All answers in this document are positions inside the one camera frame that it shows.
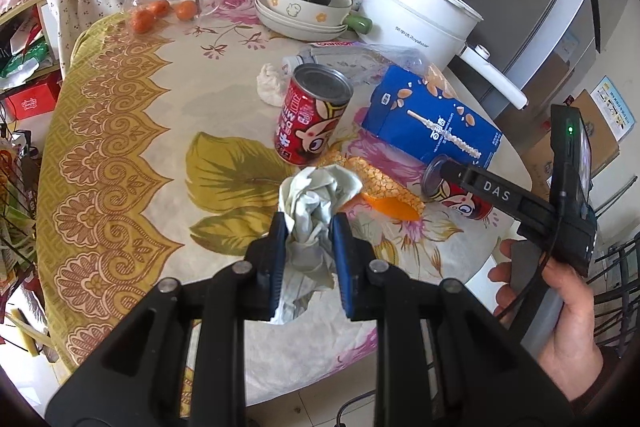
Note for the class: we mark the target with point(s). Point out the clear plastic bottle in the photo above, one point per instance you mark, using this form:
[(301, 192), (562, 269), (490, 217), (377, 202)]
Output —
[(350, 59)]

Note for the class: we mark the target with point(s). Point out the floral tablecloth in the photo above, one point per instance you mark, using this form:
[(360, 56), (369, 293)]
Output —
[(150, 107)]

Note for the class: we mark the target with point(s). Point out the white crumpled tissue ball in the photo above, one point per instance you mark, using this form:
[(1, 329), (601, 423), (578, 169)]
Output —
[(270, 84)]

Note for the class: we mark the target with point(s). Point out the orange yellow snack wrapper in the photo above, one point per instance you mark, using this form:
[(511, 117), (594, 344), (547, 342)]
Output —
[(385, 192)]

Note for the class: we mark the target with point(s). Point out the white paper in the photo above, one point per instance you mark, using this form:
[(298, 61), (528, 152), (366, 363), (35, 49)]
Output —
[(310, 207)]

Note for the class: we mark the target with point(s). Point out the black metal chair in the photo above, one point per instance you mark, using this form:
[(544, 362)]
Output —
[(617, 277)]

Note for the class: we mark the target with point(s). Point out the red box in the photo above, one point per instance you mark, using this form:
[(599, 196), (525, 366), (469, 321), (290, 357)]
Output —
[(30, 99)]

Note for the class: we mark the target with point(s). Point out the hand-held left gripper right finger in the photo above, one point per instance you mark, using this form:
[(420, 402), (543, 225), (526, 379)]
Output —
[(342, 259)]

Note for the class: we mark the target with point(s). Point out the person's right forearm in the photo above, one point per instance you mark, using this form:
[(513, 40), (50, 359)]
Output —
[(600, 382)]

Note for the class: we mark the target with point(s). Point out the person's right hand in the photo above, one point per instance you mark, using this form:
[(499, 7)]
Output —
[(575, 332)]

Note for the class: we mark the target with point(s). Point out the white electric cooking pot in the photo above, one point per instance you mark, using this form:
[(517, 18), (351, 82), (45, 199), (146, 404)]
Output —
[(420, 17)]

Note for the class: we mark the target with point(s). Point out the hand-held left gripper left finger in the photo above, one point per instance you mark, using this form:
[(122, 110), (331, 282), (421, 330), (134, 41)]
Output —
[(277, 259)]

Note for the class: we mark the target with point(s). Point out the orange tangerine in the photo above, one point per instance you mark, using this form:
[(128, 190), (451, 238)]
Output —
[(160, 9), (141, 20), (184, 11)]

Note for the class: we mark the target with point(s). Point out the blue drink carton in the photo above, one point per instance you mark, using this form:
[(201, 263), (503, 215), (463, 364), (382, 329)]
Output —
[(430, 117)]

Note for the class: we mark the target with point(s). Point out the blue white wall poster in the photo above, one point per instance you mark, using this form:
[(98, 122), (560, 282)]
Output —
[(614, 107)]

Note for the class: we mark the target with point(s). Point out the red cartoon drink can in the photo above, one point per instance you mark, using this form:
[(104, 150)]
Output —
[(310, 122), (465, 204)]

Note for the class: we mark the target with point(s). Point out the white floral bowl stack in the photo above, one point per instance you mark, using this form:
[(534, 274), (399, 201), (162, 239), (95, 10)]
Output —
[(280, 27)]

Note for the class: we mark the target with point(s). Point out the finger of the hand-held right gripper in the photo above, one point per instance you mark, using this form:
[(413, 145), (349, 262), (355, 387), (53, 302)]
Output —
[(452, 174)]

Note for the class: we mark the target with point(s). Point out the green packet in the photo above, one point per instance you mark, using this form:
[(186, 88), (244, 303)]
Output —
[(22, 59)]

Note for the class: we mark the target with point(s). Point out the brown cardboard box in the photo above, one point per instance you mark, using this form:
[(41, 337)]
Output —
[(540, 162), (600, 142)]

